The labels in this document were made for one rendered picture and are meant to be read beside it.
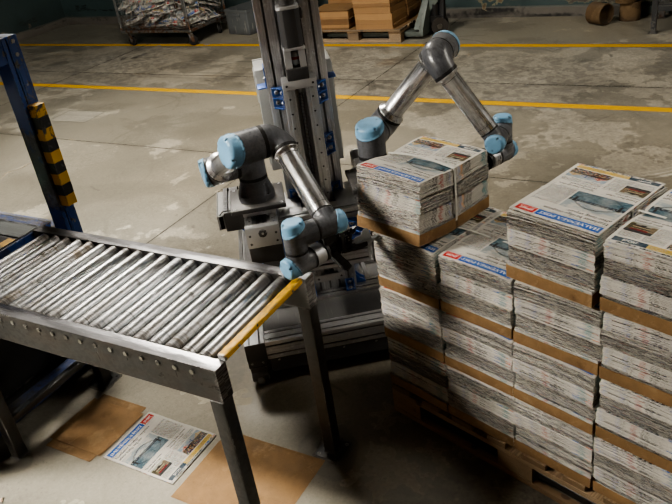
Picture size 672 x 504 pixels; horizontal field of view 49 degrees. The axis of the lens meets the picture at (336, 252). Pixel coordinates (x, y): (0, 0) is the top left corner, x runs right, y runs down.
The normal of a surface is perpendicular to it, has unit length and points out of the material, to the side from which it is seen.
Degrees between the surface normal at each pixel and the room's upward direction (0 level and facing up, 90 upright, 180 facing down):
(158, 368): 90
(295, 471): 0
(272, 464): 0
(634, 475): 89
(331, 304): 0
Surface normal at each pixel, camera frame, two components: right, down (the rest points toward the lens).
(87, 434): -0.13, -0.86
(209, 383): -0.48, 0.48
